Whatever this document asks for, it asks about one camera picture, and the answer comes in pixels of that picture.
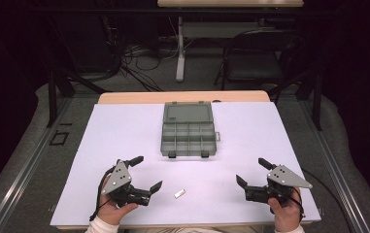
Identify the wooden table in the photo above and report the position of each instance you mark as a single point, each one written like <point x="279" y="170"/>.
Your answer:
<point x="182" y="97"/>

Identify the small white flat piece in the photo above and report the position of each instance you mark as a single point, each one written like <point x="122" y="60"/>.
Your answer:
<point x="179" y="193"/>

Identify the black folding chair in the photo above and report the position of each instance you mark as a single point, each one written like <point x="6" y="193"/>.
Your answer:
<point x="257" y="64"/>

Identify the grey plastic organiser box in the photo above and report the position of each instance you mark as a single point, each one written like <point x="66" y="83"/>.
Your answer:
<point x="188" y="139"/>

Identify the person's left hand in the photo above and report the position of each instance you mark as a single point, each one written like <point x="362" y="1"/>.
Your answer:
<point x="109" y="210"/>

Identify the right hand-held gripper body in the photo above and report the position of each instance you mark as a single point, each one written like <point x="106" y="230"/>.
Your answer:
<point x="286" y="177"/>

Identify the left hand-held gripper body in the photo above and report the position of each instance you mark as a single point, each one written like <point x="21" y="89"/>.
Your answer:
<point x="118" y="176"/>

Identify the person's right hand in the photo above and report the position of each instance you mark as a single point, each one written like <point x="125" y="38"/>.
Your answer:
<point x="286" y="215"/>

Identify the white-legged background desk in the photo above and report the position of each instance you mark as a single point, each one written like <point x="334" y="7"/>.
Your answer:
<point x="181" y="48"/>

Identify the black metal stand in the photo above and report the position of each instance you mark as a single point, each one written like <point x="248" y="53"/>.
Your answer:
<point x="53" y="97"/>
<point x="317" y="97"/>

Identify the white table mat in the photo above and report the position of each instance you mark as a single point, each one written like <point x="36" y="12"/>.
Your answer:
<point x="237" y="145"/>

